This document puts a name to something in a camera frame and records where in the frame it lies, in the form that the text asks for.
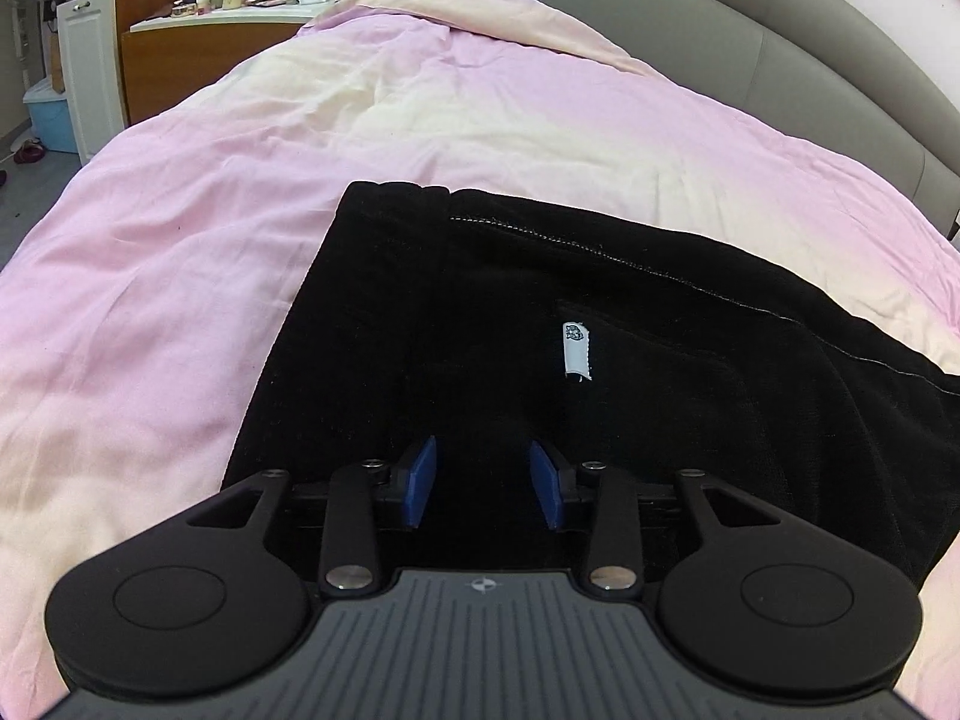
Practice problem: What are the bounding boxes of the black pants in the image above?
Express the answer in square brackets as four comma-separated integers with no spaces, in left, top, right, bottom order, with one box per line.
[219,180,960,590]

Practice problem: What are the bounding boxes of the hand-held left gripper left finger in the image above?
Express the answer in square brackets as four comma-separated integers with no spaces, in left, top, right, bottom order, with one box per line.
[184,436,440,598]

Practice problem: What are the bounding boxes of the pink blanket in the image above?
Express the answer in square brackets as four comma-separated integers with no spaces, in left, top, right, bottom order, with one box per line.
[0,0,960,720]

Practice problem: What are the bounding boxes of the blue plastic bin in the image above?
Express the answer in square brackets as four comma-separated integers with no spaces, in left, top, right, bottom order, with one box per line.
[22,78,80,155]

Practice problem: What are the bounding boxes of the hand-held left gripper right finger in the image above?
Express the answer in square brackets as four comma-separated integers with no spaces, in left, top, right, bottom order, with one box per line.
[529,439,782,601]

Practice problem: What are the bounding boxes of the grey padded headboard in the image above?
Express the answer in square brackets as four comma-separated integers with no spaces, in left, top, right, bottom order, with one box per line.
[373,0,960,242]

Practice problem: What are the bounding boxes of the wooden dresser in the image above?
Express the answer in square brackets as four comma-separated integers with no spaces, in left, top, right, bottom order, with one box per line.
[116,0,340,126]

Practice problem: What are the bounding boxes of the white cabinet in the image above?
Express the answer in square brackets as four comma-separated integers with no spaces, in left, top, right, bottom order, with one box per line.
[55,0,126,164]

